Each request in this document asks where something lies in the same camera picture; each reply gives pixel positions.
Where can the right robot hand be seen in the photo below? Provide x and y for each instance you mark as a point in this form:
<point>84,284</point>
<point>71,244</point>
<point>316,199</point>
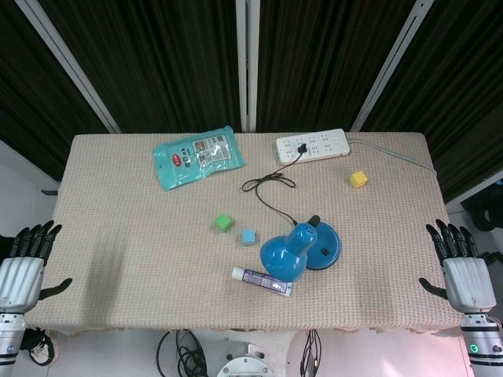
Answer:
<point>467,275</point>

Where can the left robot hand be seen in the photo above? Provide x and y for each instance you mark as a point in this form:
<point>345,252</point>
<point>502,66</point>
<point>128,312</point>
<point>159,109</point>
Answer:
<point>21,275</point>

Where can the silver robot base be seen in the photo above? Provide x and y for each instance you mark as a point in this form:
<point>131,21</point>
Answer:
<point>245,363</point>

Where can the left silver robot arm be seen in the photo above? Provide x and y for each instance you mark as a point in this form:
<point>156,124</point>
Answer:
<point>9,341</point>

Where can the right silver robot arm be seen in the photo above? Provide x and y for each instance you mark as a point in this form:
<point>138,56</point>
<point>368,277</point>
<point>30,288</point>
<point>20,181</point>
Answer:
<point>481,341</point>

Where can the blue desk lamp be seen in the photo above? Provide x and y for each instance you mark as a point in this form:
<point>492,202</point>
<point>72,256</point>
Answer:
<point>300,251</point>

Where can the beige woven tablecloth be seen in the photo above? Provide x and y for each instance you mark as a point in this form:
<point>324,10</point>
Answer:
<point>157,255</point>

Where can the yellow cube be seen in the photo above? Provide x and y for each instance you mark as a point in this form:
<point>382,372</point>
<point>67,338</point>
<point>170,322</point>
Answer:
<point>358,178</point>

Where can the white power strip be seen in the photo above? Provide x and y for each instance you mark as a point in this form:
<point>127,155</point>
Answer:
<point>312,146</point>

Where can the purple white toothpaste tube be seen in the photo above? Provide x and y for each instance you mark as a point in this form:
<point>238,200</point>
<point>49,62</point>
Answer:
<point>263,279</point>

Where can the green cube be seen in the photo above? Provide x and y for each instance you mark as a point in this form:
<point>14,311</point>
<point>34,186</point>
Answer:
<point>223,223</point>

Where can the teal snack bag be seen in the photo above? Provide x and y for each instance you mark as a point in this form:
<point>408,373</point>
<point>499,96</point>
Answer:
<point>198,157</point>

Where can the light blue cube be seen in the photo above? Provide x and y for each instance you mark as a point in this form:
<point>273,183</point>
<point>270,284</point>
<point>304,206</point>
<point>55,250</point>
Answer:
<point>248,237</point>

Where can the white curtain frame post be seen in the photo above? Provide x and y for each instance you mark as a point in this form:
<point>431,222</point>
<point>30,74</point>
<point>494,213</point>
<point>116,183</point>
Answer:
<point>67,64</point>
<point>247,64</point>
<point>393,64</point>

